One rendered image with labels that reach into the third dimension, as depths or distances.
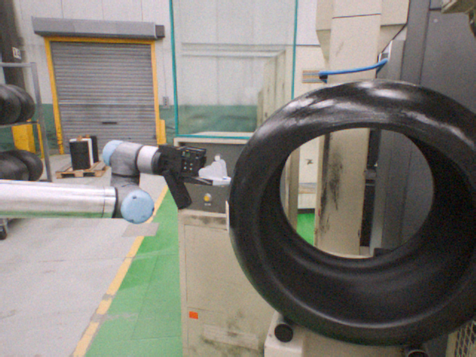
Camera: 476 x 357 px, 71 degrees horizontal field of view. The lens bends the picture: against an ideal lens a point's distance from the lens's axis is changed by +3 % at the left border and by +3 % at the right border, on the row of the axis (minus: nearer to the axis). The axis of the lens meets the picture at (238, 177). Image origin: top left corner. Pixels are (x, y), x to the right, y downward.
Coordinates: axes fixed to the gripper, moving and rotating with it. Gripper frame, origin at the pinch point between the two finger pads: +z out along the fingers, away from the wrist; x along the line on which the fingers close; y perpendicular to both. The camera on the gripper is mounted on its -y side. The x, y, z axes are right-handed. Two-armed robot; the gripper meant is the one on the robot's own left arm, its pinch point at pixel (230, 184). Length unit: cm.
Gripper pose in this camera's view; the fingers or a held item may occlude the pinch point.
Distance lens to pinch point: 81.8
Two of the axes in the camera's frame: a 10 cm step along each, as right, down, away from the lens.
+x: 2.8, -2.1, 9.4
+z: 9.5, 1.8, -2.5
